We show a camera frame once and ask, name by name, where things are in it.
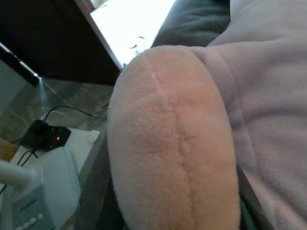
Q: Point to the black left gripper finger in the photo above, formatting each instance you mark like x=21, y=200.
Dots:
x=254, y=203

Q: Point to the pink plush pillow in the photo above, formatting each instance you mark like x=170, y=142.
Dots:
x=172, y=143

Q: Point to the white standing fan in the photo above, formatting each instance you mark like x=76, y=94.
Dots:
x=55, y=187

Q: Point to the black power strip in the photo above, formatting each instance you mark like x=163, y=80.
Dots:
x=50, y=135

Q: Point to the dark brown wooden cabinet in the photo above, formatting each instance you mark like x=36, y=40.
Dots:
x=48, y=31

